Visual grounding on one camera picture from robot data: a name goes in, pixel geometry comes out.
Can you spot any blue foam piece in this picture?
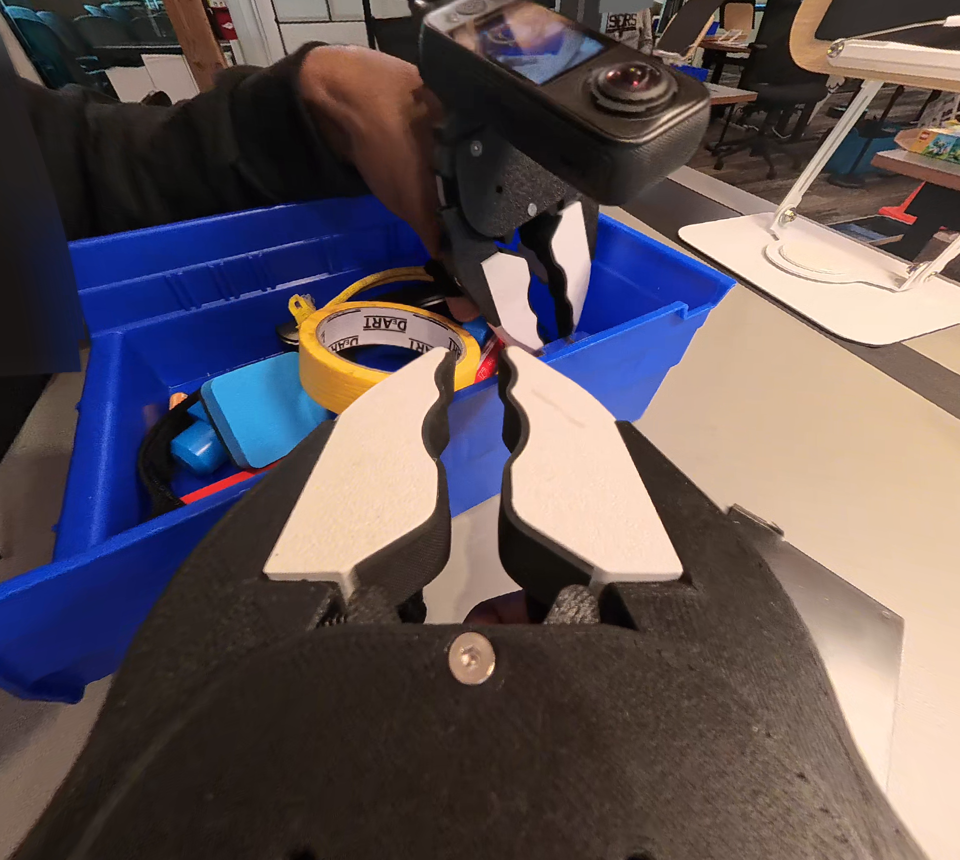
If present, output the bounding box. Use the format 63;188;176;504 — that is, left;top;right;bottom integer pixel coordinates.
169;417;231;477

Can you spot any tilted black board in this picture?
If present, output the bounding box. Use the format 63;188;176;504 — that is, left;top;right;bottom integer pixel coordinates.
656;0;751;54

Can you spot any person's left hand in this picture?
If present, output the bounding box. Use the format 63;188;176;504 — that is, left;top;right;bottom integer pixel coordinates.
298;44;445;257

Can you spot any white desk stand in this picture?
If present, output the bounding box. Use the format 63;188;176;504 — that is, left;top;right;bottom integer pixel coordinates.
677;16;960;348

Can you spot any black office chair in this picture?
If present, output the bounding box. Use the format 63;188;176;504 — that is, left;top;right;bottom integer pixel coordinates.
708;0;832;180

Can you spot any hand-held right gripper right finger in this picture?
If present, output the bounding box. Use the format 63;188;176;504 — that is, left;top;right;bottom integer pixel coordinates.
495;346;687;624

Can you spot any row of dark chairs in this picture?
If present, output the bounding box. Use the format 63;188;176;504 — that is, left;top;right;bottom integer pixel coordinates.
0;3;180;90

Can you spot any black strap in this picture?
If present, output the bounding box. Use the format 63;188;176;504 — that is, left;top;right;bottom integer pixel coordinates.
136;391;207;517

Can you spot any person's right hand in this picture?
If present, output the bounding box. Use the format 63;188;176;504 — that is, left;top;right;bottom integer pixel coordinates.
465;590;530;627

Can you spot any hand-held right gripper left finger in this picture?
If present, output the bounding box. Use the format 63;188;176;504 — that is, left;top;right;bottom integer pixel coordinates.
261;346;460;624

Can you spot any colourful cardboard box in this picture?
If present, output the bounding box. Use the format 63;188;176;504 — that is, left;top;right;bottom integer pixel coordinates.
894;123;960;165

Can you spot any red flat piece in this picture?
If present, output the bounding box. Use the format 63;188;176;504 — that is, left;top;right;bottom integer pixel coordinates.
180;464;275;505

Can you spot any blue foam pad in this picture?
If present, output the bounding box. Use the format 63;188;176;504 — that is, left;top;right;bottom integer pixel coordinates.
199;351;336;471

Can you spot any person's dark clothing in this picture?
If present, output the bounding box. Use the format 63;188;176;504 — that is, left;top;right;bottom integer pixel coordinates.
0;38;85;456

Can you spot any yellow cable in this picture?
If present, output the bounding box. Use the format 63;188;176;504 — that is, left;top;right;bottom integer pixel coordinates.
288;265;438;327

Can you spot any person's left forearm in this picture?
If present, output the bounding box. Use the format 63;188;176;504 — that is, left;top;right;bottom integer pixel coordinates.
15;42;372;242

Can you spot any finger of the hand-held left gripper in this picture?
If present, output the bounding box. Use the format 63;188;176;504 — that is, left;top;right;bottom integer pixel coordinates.
480;248;549;357
519;198;599;345

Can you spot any yellow tape roll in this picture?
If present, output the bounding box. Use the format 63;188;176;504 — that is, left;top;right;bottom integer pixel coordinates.
297;299;483;416

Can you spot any blue plastic bin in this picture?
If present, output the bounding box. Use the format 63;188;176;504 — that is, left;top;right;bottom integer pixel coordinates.
0;196;738;705

